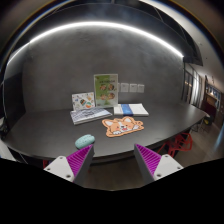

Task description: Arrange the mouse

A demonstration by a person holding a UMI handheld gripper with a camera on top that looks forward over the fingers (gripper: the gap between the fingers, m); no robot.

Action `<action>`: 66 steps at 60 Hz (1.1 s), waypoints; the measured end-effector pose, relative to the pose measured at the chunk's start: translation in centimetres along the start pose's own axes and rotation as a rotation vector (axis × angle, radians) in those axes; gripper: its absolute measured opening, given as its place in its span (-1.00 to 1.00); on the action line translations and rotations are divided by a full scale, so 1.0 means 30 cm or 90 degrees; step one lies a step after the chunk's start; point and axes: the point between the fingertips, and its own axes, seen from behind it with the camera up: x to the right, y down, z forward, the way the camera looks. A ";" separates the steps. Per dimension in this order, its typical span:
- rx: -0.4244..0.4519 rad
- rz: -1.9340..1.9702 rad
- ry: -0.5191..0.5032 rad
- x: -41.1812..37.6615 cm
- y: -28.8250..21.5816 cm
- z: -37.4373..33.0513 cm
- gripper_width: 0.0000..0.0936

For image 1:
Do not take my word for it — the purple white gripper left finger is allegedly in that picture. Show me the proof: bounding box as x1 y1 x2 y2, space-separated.
45 145 94 186

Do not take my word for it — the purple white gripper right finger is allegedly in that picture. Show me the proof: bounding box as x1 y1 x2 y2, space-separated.
134 144 183 184

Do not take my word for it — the teal computer mouse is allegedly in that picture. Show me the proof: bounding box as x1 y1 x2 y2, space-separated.
75 134 95 149

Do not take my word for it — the orange corgi mouse pad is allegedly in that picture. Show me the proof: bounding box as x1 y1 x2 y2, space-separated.
102 116 144 138

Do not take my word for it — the red metal chair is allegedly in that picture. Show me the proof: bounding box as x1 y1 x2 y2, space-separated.
158 133 193 157

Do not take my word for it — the white blue book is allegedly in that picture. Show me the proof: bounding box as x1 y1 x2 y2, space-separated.
114 103 149 116

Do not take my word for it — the green standing menu sign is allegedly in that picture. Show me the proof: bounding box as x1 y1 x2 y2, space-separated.
94 74 118 108

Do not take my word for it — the curved white led light strip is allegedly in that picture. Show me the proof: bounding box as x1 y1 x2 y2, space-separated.
6 21 184 66

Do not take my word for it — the white wall paper right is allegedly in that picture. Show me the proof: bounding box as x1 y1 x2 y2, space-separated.
137 84 145 93

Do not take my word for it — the white wall paper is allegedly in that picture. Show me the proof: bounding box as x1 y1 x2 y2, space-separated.
120 83 129 92
137 84 145 93
129 83 137 93

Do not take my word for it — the white wall paper middle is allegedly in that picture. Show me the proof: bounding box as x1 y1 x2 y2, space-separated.
129 83 137 93

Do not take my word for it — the white wall paper left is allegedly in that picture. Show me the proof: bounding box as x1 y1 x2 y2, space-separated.
120 83 129 92

